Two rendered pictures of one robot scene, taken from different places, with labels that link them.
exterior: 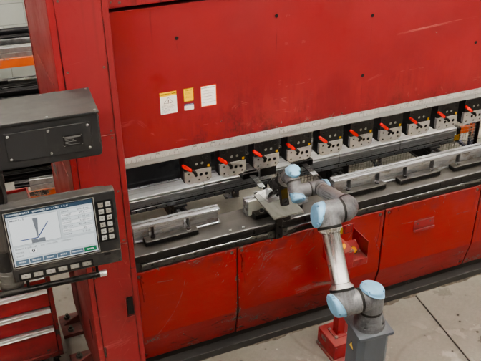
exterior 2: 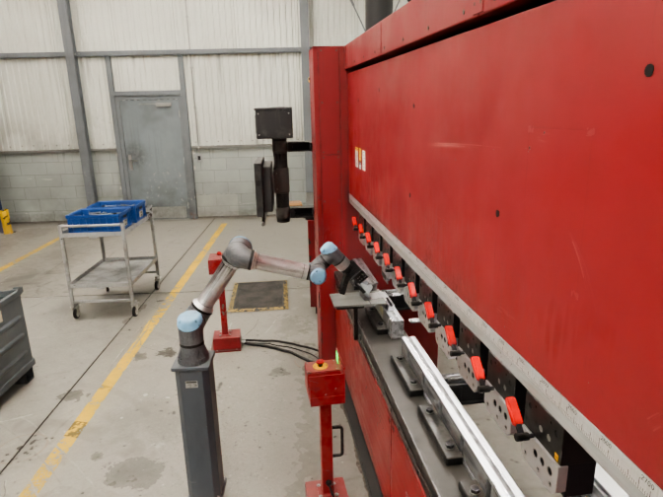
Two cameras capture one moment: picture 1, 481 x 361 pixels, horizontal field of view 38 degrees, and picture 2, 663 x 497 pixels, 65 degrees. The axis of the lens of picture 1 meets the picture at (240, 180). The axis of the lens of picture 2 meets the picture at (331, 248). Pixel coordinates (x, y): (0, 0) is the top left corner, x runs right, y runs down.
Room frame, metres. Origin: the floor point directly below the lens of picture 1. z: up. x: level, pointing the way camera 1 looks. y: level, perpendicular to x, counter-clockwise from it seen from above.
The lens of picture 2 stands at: (3.80, -2.66, 1.96)
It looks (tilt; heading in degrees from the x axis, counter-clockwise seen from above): 16 degrees down; 105
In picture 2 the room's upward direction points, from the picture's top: 1 degrees counter-clockwise
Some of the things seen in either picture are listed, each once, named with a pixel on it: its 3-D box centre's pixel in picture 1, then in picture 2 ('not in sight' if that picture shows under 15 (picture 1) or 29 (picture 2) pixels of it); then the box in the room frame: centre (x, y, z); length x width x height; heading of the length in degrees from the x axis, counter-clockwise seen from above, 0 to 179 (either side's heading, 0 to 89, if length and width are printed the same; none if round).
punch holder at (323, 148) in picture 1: (327, 137); (405, 270); (3.54, -0.50, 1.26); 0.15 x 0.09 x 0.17; 113
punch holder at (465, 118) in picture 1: (469, 107); (513, 391); (3.93, -1.42, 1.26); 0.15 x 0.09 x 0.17; 113
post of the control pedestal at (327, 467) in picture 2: (341, 296); (326, 443); (3.19, -0.59, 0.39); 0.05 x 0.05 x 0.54; 25
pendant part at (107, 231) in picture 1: (62, 230); (264, 185); (2.40, 0.74, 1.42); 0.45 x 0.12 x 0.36; 110
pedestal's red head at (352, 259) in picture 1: (345, 247); (324, 376); (3.19, -0.59, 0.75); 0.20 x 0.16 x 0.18; 115
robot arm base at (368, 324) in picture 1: (369, 315); (192, 349); (2.53, -0.61, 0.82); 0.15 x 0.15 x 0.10
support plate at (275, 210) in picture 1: (278, 203); (357, 299); (3.26, -0.21, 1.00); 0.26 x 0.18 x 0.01; 23
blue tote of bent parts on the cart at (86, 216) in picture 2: not in sight; (100, 220); (0.33, 1.55, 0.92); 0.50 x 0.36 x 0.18; 17
